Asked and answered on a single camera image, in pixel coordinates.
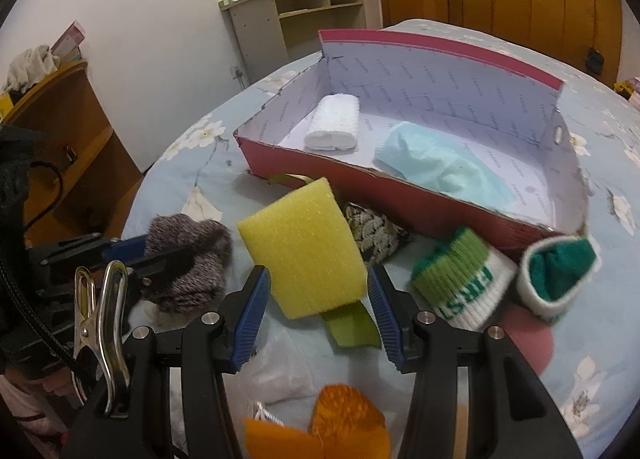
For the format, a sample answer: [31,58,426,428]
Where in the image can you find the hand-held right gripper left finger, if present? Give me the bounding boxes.
[60,265,273,459]

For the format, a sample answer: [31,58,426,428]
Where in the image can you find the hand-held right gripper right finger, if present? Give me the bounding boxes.
[367,266,583,459]

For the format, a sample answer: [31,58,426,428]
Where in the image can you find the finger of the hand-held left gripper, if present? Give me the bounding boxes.
[127,245,197,290]
[102,234,151,265]

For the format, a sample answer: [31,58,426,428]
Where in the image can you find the grey knitted sock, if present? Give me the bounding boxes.
[142,214,233,315]

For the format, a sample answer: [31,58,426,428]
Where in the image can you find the green white lettered wristband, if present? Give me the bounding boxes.
[410,227,518,332]

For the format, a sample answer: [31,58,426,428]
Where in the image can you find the patterned sachet with green ribbon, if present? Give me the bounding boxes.
[267,173,412,347]

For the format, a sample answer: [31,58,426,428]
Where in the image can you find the yellow sponge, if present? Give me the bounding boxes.
[236,178,368,320]

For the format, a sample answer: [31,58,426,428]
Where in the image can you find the pink makeup sponge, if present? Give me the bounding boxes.
[497,309,556,375]

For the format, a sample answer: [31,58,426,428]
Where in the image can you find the red cardboard box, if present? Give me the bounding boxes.
[234,29,593,252]

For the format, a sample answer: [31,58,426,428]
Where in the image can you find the white plastic bag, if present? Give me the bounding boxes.
[225,324,326,405]

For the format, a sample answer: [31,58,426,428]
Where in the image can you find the metal spring clip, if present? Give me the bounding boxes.
[74,260,132,417]

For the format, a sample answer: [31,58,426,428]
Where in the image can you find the wooden desk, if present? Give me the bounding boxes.
[0,61,144,242]

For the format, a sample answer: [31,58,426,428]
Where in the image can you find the light blue towel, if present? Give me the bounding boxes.
[400,149,517,216]

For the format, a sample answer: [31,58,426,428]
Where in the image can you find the white wristband dark green inside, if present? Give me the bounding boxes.
[516,234,602,325]

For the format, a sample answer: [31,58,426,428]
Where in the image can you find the blue face mask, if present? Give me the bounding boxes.
[375,121,453,174]

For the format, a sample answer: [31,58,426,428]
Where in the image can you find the floral blue bed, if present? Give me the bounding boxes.
[122,19,640,459]

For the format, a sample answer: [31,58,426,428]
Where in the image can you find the pile of light cloth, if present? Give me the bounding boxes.
[2,45,61,94]

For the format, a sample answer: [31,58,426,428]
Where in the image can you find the white rolled towel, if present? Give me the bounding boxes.
[303,95,361,150]

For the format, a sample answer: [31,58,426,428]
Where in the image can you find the pink box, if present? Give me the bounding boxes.
[50,21,87,58]

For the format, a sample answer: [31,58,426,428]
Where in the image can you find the beige shelf unit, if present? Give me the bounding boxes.
[218,0,368,90]

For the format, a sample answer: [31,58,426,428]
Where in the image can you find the black braided cable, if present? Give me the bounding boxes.
[0,239,76,372]

